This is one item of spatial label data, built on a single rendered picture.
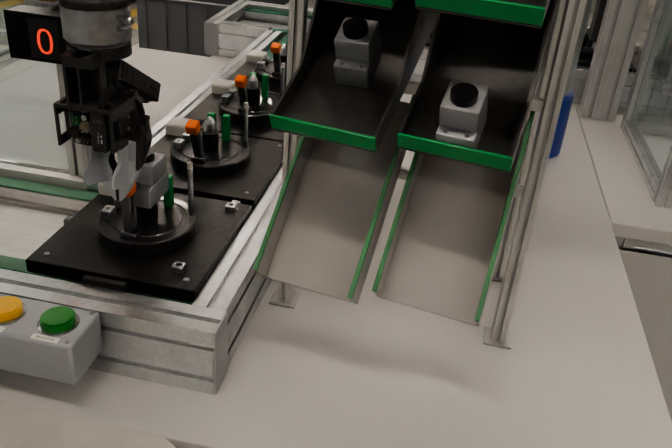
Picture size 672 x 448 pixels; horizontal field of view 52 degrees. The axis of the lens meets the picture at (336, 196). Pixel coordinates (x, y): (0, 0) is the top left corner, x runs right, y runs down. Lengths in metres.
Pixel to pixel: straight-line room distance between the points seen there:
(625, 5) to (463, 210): 1.13
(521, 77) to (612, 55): 1.09
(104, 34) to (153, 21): 2.22
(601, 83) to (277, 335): 1.26
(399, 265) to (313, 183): 0.16
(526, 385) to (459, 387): 0.09
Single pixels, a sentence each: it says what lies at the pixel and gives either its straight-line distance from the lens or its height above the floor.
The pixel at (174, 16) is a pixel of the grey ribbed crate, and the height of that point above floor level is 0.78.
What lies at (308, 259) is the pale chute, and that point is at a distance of 0.89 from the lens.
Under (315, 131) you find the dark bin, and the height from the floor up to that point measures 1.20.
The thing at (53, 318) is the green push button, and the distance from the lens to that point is 0.89.
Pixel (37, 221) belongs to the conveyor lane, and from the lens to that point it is 1.20.
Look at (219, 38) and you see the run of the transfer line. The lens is 2.18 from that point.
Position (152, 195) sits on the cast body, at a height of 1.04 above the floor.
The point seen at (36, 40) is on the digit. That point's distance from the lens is 1.12.
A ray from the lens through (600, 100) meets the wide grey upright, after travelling 2.00.
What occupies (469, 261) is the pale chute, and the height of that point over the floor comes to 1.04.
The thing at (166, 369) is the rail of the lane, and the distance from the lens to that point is 0.93.
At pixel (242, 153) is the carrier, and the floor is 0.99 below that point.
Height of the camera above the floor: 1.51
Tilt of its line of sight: 28 degrees down
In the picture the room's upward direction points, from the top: 5 degrees clockwise
